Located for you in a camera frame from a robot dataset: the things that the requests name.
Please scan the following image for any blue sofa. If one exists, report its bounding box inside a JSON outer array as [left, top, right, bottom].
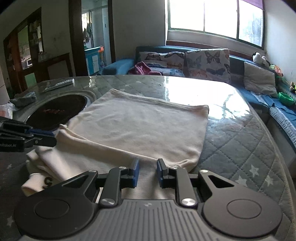
[[101, 45, 296, 167]]

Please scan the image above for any grey quilted star table cover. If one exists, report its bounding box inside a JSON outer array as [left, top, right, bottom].
[[14, 75, 295, 240]]

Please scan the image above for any green bowl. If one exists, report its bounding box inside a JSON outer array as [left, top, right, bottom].
[[278, 92, 295, 106]]

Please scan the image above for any black round induction cooktop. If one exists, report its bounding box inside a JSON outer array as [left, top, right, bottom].
[[25, 94, 88, 131]]

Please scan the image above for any dark wooden shelf unit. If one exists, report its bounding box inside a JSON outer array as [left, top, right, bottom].
[[3, 8, 73, 94]]

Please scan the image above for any grey remote control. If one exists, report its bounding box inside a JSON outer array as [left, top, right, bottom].
[[44, 78, 75, 92]]

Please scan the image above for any right butterfly print pillow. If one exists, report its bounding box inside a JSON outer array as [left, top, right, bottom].
[[185, 49, 231, 83]]

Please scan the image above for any window with dark frame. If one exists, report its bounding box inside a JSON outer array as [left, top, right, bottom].
[[168, 1, 264, 48]]

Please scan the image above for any cream white shirt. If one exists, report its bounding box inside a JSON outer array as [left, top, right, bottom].
[[22, 89, 209, 199]]

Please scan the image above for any butterfly print pillow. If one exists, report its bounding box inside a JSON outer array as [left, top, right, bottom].
[[185, 49, 231, 83], [138, 51, 185, 77]]

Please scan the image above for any colourful plush toy pile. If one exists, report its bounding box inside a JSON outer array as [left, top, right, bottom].
[[290, 82, 296, 94]]

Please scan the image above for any pink garment on sofa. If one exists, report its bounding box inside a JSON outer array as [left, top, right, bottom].
[[128, 61, 162, 76]]

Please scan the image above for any grey cushion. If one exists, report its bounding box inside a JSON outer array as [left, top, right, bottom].
[[243, 62, 278, 97]]

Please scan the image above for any dark grey crumpled cloth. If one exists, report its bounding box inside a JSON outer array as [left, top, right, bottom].
[[10, 92, 37, 108]]

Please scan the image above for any blue white cabinet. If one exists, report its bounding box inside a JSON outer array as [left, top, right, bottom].
[[84, 46, 104, 75]]

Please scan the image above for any purple curtain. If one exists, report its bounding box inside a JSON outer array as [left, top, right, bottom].
[[243, 0, 264, 9]]

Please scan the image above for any left butterfly print pillow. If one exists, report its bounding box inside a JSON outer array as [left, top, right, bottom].
[[138, 51, 185, 77]]

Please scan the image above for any black white plush toy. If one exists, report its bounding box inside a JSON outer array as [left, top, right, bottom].
[[252, 52, 270, 67]]

